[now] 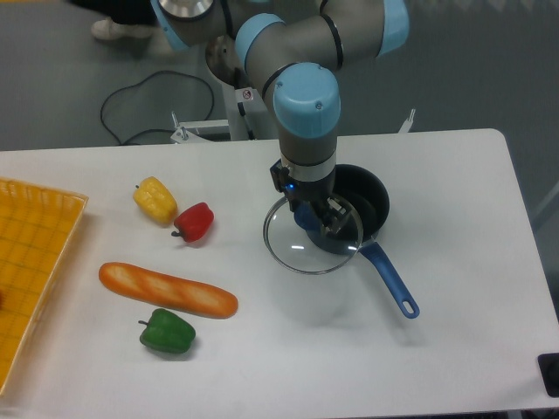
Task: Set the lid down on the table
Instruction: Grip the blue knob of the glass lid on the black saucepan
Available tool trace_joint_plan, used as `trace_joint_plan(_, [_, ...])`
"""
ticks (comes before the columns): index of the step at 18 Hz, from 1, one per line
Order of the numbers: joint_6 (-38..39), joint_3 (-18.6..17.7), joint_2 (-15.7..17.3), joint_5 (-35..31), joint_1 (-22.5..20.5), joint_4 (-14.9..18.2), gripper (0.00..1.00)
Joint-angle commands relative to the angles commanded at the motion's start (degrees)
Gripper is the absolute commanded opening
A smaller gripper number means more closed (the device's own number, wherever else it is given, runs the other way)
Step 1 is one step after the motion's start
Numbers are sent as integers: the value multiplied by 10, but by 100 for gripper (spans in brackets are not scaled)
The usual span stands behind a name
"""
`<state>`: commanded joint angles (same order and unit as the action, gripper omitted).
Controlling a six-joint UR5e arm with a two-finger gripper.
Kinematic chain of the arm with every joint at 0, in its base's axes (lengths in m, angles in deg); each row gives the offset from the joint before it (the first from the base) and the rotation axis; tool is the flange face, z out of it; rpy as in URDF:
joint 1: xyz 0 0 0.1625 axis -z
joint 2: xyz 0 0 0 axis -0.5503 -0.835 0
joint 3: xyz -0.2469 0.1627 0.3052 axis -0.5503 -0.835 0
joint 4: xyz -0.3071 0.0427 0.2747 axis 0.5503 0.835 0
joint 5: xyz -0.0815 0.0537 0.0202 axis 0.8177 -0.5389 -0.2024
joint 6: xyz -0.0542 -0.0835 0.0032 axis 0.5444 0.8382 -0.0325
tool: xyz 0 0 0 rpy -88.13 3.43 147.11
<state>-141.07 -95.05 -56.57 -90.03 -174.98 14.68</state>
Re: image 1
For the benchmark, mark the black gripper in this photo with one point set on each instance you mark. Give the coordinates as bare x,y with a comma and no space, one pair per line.
311,201

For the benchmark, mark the glass lid with blue knob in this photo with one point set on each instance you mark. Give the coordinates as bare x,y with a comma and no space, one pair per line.
310,250

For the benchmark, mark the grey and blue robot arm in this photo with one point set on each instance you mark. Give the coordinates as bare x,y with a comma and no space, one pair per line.
292,68

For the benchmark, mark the red toy bell pepper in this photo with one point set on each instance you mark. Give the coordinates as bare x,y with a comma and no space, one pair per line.
192,224

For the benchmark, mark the toy baguette bread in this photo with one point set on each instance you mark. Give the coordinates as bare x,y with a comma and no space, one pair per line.
168,291

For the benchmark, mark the yellow toy bell pepper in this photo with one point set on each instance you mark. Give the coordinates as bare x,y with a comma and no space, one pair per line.
155,200

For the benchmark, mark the green toy bell pepper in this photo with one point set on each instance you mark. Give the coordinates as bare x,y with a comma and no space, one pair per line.
167,332

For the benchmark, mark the black object at table edge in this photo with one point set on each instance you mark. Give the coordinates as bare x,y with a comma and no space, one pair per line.
548,365

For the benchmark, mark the person's white shoe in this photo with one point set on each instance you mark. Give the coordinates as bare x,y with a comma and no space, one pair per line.
108,30

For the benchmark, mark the yellow plastic basket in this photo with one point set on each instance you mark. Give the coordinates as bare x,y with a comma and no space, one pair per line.
37,225

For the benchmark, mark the black saucepan with blue handle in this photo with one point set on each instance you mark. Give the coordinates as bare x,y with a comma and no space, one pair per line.
370,198

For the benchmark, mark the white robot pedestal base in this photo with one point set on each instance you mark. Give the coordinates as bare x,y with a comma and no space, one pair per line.
247,115

